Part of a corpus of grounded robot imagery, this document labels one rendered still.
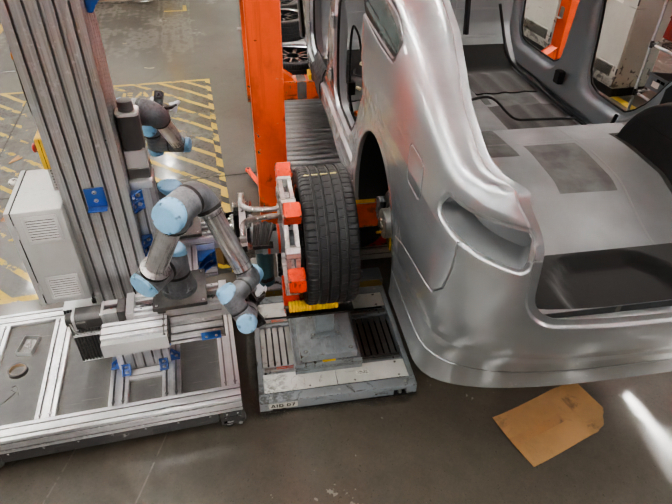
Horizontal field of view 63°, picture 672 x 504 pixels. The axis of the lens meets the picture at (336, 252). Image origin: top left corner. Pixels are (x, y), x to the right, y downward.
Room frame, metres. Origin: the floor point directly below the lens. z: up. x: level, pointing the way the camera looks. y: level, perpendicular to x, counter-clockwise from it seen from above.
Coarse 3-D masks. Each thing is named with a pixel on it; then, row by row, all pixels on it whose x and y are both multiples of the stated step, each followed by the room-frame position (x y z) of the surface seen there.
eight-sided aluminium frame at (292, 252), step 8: (280, 176) 2.22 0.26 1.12; (288, 176) 2.22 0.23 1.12; (280, 184) 2.14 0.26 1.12; (288, 184) 2.15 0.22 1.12; (280, 192) 2.08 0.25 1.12; (280, 200) 2.01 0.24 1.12; (288, 200) 2.01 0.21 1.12; (296, 224) 1.93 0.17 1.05; (288, 232) 1.91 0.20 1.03; (296, 232) 1.91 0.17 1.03; (288, 240) 1.88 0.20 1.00; (296, 240) 1.88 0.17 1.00; (288, 248) 1.86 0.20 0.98; (296, 248) 1.86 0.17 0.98; (288, 256) 1.84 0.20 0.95; (296, 256) 1.84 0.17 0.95; (288, 264) 1.84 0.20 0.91; (296, 264) 1.86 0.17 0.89; (288, 288) 1.84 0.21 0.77
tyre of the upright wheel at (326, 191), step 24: (312, 168) 2.20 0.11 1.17; (336, 168) 2.21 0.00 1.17; (312, 192) 2.02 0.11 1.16; (336, 192) 2.03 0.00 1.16; (312, 216) 1.92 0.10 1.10; (336, 216) 1.94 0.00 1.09; (312, 240) 1.85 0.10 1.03; (336, 240) 1.86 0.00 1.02; (312, 264) 1.81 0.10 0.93; (336, 264) 1.82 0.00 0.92; (360, 264) 1.85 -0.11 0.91; (312, 288) 1.80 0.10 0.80; (336, 288) 1.82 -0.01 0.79
